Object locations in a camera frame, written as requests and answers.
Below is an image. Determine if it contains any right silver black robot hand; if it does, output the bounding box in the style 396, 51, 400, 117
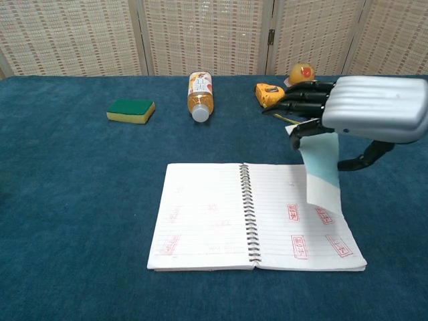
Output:
261, 75, 428, 172

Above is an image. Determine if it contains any light blue and white paper card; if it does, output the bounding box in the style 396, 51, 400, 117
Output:
284, 120, 342, 213

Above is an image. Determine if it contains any open spiral notebook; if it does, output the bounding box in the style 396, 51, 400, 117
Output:
146, 161, 368, 272

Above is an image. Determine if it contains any orange fruit jelly cup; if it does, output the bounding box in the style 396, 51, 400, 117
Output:
284, 62, 317, 88

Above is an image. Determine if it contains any yellow tape measure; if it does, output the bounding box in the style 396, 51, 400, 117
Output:
255, 83, 300, 126

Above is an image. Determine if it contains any plastic tea bottle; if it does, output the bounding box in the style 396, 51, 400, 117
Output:
187, 71, 215, 124

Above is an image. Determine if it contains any woven bamboo folding screen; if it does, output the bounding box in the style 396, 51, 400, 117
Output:
0, 0, 428, 80

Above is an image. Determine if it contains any green yellow sponge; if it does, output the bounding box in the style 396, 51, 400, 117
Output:
106, 98, 156, 125

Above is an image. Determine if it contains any dark blue tablecloth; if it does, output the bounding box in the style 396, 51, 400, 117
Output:
0, 74, 428, 321

